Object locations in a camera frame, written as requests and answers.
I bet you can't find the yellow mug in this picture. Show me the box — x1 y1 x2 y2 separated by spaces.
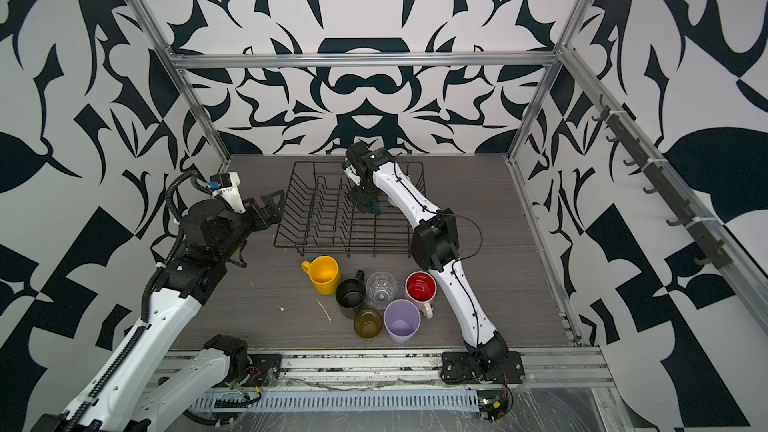
301 256 341 296

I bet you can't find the green mug cream inside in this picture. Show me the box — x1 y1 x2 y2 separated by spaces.
363 201 381 216

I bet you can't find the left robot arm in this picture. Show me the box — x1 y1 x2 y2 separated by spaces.
33 170 286 431

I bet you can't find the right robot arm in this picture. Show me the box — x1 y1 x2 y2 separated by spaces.
343 141 508 381

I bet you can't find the clear glass cup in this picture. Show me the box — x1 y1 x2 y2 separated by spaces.
365 272 399 311

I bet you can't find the black mug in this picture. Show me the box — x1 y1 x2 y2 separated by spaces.
335 270 366 319

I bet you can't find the red inside white mug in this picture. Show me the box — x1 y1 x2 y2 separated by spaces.
405 271 438 319

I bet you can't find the olive brown glass cup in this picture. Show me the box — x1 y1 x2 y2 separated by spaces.
353 308 383 340

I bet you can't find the purple plastic cup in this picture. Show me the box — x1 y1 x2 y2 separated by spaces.
383 299 421 344

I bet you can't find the small circuit board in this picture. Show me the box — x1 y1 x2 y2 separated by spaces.
477 388 514 422

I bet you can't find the black wire dish rack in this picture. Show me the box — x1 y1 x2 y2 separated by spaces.
273 160 412 256

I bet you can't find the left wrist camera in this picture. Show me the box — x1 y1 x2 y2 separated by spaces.
208 172 245 214

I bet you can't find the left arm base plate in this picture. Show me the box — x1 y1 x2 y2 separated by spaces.
240 353 283 388

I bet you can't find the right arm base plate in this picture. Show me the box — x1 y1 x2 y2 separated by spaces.
439 351 525 385

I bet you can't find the white cable duct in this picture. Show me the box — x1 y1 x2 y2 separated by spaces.
189 389 480 414

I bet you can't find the wall hook rail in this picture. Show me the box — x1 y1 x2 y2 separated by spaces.
593 95 733 269

